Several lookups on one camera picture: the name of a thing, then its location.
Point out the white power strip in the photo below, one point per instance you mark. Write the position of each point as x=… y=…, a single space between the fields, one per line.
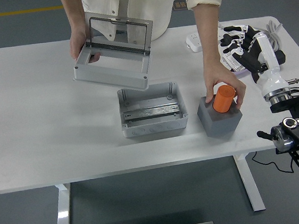
x=194 y=41

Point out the person's torso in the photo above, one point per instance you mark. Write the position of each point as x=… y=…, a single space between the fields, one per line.
x=137 y=1

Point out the grey plastic box base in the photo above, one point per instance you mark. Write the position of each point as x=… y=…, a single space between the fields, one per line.
x=154 y=129

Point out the person's right forearm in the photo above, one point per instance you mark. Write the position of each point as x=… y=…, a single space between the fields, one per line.
x=73 y=13

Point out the white table leg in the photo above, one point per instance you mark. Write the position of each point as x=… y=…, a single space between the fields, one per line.
x=251 y=187
x=63 y=220

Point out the white wall socket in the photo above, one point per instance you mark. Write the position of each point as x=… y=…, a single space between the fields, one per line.
x=224 y=60

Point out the orange cylindrical battery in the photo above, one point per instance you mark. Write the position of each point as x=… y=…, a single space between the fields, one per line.
x=223 y=100

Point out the grey box cover frame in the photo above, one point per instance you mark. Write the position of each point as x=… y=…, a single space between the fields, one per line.
x=108 y=77

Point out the black power adapter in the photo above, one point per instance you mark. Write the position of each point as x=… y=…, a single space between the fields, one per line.
x=281 y=56

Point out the person's left hand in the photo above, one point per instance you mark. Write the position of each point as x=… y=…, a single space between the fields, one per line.
x=216 y=74

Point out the person's left forearm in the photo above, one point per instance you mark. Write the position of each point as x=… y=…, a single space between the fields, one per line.
x=207 y=36

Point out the grey block with round hole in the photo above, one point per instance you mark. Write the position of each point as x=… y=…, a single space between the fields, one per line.
x=220 y=126

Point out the black floor sign yellow text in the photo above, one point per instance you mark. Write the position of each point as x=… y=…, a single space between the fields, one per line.
x=179 y=4

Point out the person's right hand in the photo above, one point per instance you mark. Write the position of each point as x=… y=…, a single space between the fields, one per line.
x=79 y=41

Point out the robot right hand white shell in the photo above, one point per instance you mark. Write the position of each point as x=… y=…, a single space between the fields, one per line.
x=266 y=51

